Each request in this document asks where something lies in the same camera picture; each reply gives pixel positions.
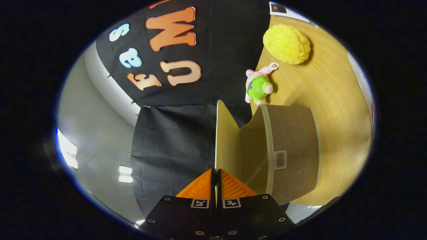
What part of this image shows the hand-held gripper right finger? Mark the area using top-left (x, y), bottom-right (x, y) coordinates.
top-left (217, 169), bottom-right (297, 240)

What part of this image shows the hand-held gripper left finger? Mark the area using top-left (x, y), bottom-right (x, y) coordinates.
top-left (139, 169), bottom-right (216, 240)

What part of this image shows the beige fabric storage box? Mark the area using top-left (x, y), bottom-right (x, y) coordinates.
top-left (215, 99), bottom-right (322, 206)

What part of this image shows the ceiling light panel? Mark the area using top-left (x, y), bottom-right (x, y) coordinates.
top-left (118, 165), bottom-right (133, 184)
top-left (56, 128), bottom-right (79, 170)

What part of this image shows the row of small cloth clips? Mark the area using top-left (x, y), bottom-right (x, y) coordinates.
top-left (106, 73), bottom-right (142, 204)

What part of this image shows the pink and green plush toy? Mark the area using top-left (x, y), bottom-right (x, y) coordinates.
top-left (245, 62), bottom-right (279, 105)

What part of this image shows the yellow round plush toy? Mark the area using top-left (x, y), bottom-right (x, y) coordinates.
top-left (263, 24), bottom-right (312, 65)

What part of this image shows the white book with portrait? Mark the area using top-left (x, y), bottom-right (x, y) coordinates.
top-left (269, 1), bottom-right (318, 28)

